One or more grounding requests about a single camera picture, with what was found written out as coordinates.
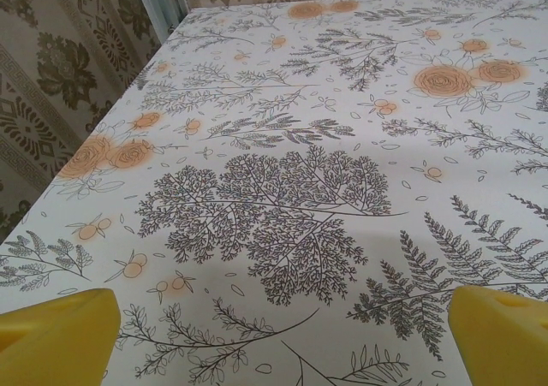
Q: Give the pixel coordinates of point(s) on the left aluminium frame post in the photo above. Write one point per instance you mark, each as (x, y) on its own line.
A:
(164, 1)

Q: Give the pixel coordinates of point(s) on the floral tablecloth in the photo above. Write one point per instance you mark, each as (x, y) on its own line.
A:
(274, 103)

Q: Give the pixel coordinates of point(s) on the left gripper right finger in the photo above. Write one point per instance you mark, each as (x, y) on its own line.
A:
(505, 343)

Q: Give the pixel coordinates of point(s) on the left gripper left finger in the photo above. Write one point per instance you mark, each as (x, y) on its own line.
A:
(55, 343)

